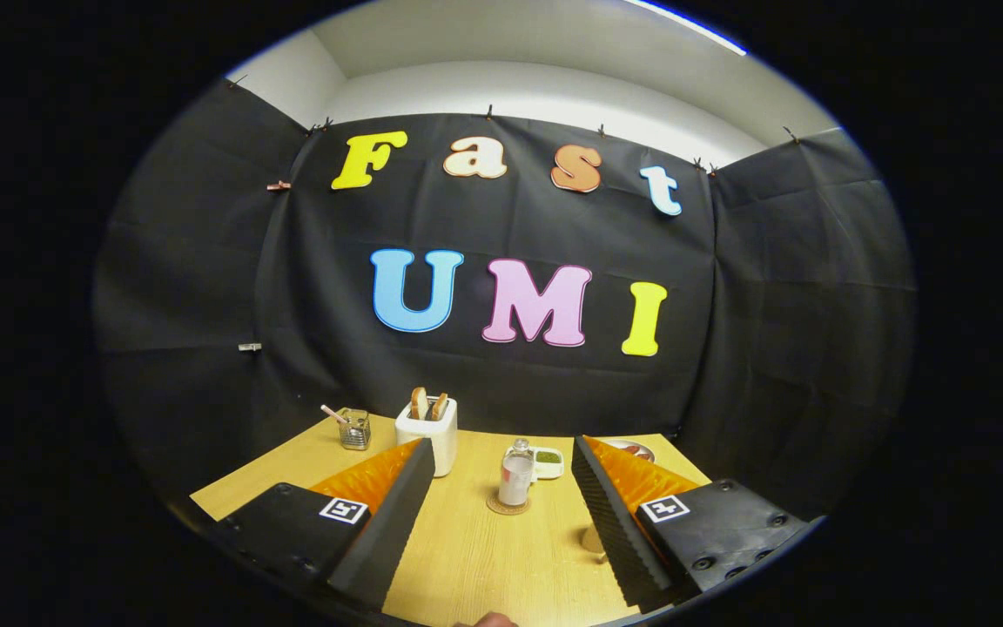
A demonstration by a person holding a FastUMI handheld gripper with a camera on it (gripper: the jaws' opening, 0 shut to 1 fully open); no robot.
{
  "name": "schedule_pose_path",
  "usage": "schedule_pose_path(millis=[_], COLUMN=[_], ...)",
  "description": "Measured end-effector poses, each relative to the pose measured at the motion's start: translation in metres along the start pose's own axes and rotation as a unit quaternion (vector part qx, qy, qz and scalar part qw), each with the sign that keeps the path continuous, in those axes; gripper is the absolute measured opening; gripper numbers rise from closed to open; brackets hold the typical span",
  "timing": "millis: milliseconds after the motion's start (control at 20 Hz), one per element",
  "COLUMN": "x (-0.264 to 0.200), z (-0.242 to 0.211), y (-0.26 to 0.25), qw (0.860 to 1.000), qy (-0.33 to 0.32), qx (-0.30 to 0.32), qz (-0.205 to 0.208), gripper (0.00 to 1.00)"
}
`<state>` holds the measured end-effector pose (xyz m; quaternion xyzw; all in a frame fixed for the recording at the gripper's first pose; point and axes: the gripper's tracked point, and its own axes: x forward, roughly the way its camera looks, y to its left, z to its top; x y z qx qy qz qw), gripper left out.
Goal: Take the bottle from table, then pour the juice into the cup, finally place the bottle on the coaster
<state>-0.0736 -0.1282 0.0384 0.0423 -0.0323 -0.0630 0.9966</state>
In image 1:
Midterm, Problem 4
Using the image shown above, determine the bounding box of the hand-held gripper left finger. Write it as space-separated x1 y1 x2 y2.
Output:
210 437 436 612

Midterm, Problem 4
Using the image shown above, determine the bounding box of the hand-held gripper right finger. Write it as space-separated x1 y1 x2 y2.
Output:
569 435 825 612

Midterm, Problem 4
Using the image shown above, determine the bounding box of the clear juice bottle white label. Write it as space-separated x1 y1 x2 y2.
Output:
498 438 535 508

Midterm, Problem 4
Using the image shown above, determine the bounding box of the white oval plate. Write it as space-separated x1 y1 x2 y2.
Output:
602 439 656 465

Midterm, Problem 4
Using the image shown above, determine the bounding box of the small white sauce dish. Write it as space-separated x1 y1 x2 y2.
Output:
529 447 566 482

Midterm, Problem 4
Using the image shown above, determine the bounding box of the white toaster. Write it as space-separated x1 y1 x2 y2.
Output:
394 396 459 478

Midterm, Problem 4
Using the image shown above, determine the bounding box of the metal mesh holder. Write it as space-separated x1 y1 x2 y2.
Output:
338 408 373 451

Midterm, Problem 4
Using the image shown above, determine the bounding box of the wooden table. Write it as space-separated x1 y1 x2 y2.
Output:
191 414 713 627

